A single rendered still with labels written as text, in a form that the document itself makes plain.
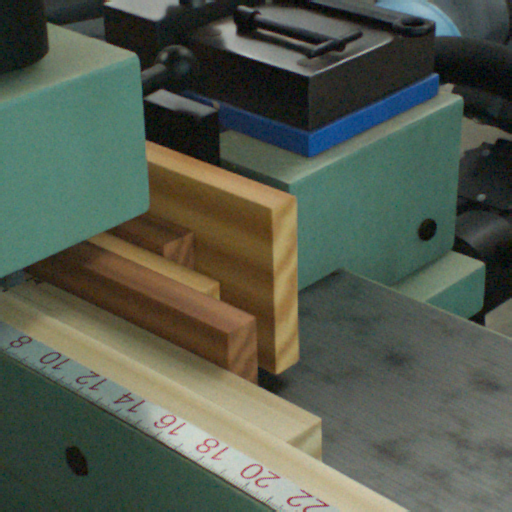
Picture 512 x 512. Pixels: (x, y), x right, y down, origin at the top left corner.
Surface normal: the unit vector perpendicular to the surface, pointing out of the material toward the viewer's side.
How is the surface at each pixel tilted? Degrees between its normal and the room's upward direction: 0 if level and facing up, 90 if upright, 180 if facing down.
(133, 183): 90
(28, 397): 90
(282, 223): 89
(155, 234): 1
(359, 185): 90
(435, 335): 0
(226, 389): 1
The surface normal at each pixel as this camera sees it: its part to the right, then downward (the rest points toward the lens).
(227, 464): -0.02, -0.88
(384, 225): 0.73, 0.31
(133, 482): -0.68, 0.36
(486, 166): -0.36, -0.58
